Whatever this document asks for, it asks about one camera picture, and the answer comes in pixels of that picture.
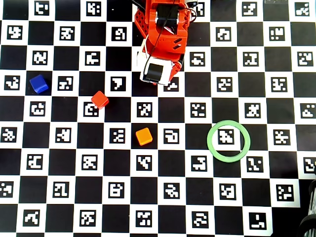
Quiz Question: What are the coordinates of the orange-red gripper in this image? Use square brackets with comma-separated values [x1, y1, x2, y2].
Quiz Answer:
[142, 24, 187, 83]

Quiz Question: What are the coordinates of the red cube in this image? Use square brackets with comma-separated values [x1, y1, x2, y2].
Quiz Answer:
[90, 90, 109, 110]

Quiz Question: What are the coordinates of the blue cube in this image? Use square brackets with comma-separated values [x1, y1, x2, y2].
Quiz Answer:
[29, 74, 49, 94]

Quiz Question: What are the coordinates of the orange cube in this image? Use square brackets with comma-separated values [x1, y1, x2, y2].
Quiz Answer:
[135, 127, 153, 146]

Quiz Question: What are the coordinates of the black white marker checkerboard mat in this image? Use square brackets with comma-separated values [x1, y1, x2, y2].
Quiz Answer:
[0, 0, 316, 235]

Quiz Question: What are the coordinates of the black camera cable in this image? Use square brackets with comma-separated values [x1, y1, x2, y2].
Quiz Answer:
[144, 0, 178, 72]

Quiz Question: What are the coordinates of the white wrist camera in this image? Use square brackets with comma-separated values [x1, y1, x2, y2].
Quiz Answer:
[140, 50, 173, 86]

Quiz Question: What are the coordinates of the green flat ring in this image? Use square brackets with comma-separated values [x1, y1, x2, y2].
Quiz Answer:
[206, 120, 251, 163]

